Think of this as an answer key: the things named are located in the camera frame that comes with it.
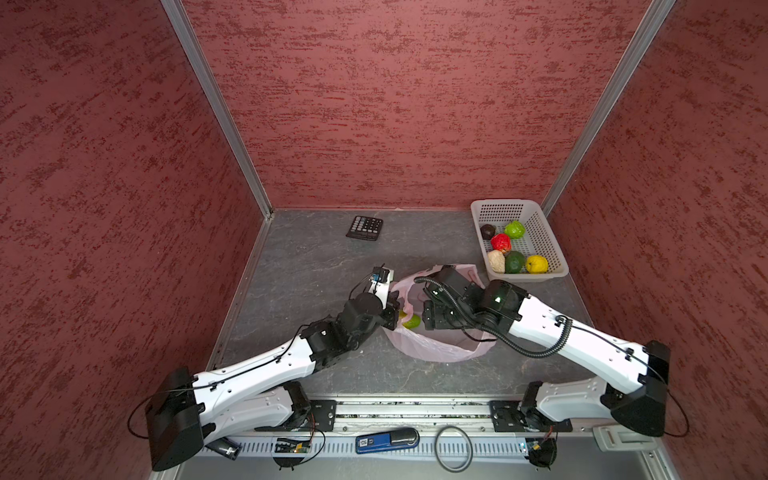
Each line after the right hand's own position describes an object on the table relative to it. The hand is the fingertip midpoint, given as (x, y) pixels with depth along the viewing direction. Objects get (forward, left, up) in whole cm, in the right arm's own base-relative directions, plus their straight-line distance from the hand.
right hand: (436, 324), depth 73 cm
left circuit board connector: (-22, +38, -19) cm, 48 cm away
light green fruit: (+40, -36, -11) cm, 55 cm away
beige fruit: (+27, -26, -12) cm, 39 cm away
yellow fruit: (+25, -38, -12) cm, 48 cm away
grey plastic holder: (-24, -41, -14) cm, 49 cm away
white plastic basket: (+37, -44, -12) cm, 59 cm away
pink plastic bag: (-5, +5, +2) cm, 7 cm away
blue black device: (-22, +11, -12) cm, 28 cm away
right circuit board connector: (-25, -25, -19) cm, 40 cm away
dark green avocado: (+26, -31, -12) cm, 43 cm away
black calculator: (+47, +21, -14) cm, 53 cm away
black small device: (-22, +51, -14) cm, 58 cm away
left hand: (+7, +10, +1) cm, 12 cm away
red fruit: (+34, -29, -11) cm, 46 cm away
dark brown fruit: (+41, -26, -12) cm, 50 cm away
